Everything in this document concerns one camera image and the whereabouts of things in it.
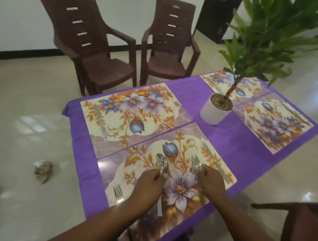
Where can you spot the person's right hand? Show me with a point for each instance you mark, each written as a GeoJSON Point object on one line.
{"type": "Point", "coordinates": [213, 186]}

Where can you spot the person's left forearm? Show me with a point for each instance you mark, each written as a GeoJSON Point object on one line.
{"type": "Point", "coordinates": [99, 223]}

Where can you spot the crumpled colourful paper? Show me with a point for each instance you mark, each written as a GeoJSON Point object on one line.
{"type": "Point", "coordinates": [43, 171]}

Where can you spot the person's right forearm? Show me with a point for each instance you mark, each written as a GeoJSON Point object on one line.
{"type": "Point", "coordinates": [236, 221]}

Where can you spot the steel fork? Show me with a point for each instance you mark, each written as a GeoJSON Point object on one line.
{"type": "Point", "coordinates": [174, 99]}
{"type": "Point", "coordinates": [118, 191]}
{"type": "Point", "coordinates": [252, 129]}

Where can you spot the purple cloth table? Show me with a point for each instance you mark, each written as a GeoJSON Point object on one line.
{"type": "Point", "coordinates": [193, 99]}

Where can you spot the green plant with white pot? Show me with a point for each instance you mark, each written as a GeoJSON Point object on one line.
{"type": "Point", "coordinates": [211, 116]}

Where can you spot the floral placemat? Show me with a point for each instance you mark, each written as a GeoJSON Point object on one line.
{"type": "Point", "coordinates": [251, 87]}
{"type": "Point", "coordinates": [119, 124]}
{"type": "Point", "coordinates": [273, 124]}
{"type": "Point", "coordinates": [149, 146]}

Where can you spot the person's left hand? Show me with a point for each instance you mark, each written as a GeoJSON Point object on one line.
{"type": "Point", "coordinates": [149, 188]}

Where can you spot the dark wooden door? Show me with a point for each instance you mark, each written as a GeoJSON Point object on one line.
{"type": "Point", "coordinates": [213, 19]}

